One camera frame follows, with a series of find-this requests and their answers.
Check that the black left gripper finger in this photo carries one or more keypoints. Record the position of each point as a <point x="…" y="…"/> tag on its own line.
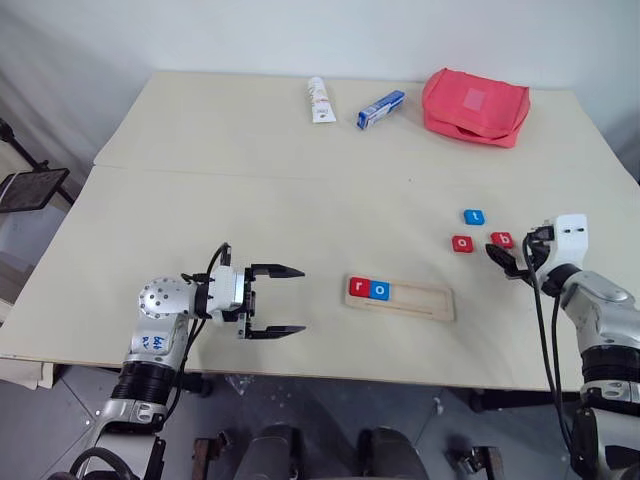
<point x="277" y="331"/>
<point x="280" y="271"/>

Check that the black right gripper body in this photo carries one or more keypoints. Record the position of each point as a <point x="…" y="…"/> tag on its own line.
<point x="539" y="252"/>

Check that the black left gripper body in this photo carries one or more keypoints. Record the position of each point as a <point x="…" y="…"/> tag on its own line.
<point x="249" y="302"/>

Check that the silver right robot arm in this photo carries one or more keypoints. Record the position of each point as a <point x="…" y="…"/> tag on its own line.
<point x="600" y="310"/>

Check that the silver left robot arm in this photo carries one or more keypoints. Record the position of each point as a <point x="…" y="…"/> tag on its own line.
<point x="155" y="300"/>

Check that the red letter block b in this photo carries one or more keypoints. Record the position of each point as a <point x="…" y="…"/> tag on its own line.
<point x="502" y="239"/>

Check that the red letter block o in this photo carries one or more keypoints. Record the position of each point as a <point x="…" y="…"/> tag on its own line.
<point x="462" y="244"/>

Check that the blue letter block t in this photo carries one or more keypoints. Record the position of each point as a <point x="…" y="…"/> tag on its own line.
<point x="474" y="217"/>

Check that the red letter block r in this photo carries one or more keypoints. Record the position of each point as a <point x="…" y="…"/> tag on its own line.
<point x="359" y="287"/>

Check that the wooden letter tray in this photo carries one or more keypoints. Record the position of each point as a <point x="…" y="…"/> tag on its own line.
<point x="420" y="302"/>

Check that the blue letter block o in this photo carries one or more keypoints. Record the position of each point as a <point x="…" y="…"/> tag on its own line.
<point x="379" y="290"/>

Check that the dark rounded shape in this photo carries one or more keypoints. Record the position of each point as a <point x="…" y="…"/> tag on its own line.
<point x="272" y="452"/>
<point x="392" y="455"/>

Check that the red fabric pouch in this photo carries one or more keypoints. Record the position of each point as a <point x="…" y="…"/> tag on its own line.
<point x="475" y="105"/>

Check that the white toothpaste tube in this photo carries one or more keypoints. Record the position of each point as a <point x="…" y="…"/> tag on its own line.
<point x="320" y="100"/>

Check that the blue and white box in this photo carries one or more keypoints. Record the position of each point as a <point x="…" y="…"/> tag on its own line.
<point x="381" y="109"/>

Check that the white board stack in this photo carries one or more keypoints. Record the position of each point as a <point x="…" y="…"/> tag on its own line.
<point x="25" y="372"/>

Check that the black tablet on stand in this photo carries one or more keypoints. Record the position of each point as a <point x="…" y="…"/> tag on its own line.
<point x="30" y="190"/>

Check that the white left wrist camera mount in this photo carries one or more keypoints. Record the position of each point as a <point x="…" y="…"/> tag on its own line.
<point x="226" y="291"/>

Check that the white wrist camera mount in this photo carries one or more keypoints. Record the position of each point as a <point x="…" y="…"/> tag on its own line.
<point x="226" y="291"/>
<point x="570" y="240"/>

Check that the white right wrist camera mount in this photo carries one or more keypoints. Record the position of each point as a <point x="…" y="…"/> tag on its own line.
<point x="570" y="240"/>

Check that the black table leg bracket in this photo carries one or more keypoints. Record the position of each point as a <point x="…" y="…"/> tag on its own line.
<point x="192" y="385"/>

